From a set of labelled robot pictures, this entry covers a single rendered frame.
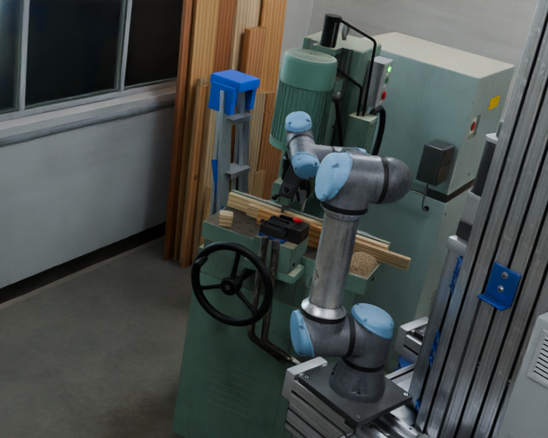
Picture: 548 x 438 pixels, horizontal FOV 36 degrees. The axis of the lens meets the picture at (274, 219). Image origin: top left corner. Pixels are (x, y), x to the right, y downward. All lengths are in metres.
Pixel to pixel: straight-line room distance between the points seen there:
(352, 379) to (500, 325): 0.41
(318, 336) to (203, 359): 1.04
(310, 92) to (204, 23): 1.59
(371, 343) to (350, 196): 0.41
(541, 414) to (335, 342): 0.51
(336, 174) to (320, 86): 0.77
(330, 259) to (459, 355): 0.43
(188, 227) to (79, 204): 0.60
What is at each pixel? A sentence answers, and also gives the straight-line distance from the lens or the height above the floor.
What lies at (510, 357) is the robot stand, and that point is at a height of 1.07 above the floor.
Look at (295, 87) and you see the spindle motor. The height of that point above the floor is 1.41.
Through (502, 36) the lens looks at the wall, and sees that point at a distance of 4.86.
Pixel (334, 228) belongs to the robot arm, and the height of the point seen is 1.29.
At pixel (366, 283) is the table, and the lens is 2.67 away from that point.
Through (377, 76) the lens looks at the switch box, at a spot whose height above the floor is 1.43.
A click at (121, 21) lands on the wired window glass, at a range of 4.06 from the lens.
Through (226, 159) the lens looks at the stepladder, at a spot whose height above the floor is 0.80.
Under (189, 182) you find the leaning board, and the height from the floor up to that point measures 0.48.
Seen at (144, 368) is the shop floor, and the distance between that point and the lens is 3.64.
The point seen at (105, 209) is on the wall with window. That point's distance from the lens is 4.25.
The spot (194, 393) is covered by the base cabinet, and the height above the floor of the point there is 0.22.
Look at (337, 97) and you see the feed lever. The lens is 2.59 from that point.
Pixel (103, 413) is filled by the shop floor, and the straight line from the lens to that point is 3.38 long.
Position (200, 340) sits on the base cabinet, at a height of 0.45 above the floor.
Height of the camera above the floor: 2.08
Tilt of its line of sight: 24 degrees down
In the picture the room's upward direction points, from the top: 10 degrees clockwise
